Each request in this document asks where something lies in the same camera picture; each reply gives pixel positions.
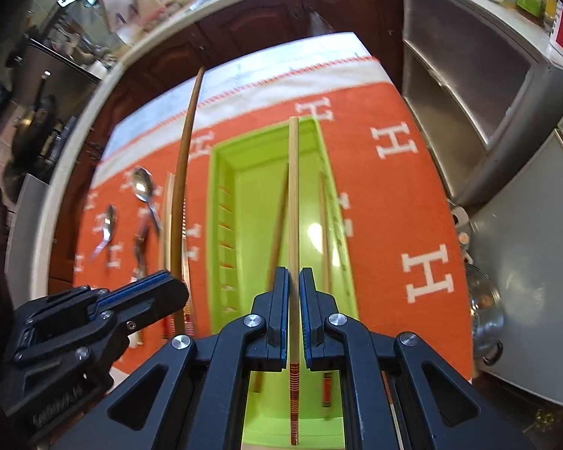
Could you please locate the metal fork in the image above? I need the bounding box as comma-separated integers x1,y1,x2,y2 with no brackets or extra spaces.
131,220,150,287

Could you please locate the frying pan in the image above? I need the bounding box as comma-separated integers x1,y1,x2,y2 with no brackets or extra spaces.
9,94,59,160

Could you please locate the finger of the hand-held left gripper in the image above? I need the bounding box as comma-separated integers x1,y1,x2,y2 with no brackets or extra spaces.
12,269,175,328
10,274,190,377

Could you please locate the stainless steel appliance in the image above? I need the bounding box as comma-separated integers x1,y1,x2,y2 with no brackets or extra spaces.
21,40,101,118

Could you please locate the orange printed blanket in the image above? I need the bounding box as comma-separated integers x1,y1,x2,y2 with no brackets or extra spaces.
72,54,474,385

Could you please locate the small metal spoon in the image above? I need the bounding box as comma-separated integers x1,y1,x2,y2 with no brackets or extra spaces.
89,204,119,263

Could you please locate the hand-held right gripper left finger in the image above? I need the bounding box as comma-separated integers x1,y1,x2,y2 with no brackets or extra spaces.
51,266,292,450

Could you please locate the green plastic tray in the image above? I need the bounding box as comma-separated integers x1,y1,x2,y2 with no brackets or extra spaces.
205,117,360,450

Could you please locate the brown wooden chopstick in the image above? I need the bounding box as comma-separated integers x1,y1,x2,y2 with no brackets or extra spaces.
173,68,206,338
252,174,290,395

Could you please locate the bamboo chopstick red patterned end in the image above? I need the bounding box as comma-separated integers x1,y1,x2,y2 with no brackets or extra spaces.
318,173,335,408

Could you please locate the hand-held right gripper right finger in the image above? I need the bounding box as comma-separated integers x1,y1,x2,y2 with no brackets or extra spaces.
299,266,538,450

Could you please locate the metal pot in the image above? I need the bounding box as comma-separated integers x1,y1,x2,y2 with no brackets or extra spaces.
467,262,506,367

